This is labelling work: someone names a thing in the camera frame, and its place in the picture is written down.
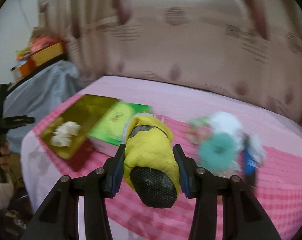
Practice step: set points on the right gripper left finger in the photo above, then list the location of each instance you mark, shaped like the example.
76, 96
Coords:
57, 216

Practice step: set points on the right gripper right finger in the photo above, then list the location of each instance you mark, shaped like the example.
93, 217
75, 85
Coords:
243, 215

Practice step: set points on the teal fluffy scrunchie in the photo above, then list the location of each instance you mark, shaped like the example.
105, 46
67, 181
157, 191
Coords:
218, 152

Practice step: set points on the white knit glove red trim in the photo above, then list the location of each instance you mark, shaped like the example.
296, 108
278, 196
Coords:
227, 124

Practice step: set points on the yellow sock with black sole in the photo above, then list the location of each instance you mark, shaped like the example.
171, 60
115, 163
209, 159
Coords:
149, 167

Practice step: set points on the white item in tray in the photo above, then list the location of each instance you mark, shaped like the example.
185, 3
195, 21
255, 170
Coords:
62, 136

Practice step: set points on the green tissue pack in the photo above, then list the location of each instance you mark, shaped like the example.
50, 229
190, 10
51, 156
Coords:
108, 133

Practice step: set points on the gold metal tray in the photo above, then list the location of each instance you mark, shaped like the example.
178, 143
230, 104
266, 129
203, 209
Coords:
85, 112

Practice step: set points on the black phone tripod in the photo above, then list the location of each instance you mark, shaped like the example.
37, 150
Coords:
11, 122

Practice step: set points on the grey-blue plastic cover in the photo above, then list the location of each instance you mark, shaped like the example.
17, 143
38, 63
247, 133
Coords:
40, 95

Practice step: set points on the orange box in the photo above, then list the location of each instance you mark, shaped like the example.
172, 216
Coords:
25, 65

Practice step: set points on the red and yellow box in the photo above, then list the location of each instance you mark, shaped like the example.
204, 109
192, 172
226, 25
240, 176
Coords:
46, 54

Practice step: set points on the orange plastic bag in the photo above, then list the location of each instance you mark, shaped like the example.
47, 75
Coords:
41, 42

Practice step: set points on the beige leaf-pattern curtain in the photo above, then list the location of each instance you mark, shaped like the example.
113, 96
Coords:
250, 50

